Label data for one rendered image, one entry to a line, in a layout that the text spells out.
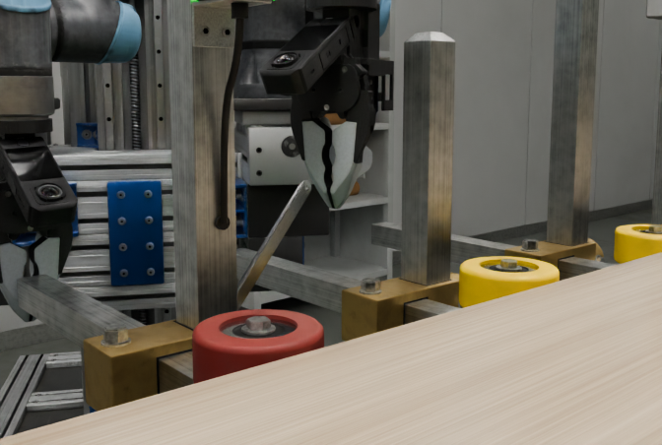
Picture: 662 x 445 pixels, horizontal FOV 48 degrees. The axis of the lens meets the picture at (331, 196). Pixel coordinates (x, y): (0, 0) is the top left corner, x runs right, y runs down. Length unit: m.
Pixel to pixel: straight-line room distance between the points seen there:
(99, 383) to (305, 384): 0.21
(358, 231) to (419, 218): 3.38
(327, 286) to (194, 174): 0.27
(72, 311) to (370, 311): 0.26
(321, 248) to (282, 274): 3.35
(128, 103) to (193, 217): 0.90
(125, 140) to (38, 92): 0.65
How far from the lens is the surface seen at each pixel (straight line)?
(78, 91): 1.50
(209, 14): 0.56
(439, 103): 0.72
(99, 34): 0.94
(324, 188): 0.76
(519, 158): 5.58
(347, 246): 4.19
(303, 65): 0.68
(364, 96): 0.73
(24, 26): 0.80
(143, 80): 1.44
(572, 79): 0.91
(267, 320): 0.46
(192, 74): 0.55
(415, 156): 0.72
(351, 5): 0.74
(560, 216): 0.93
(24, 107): 0.80
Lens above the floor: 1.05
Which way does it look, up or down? 8 degrees down
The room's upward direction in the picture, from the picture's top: straight up
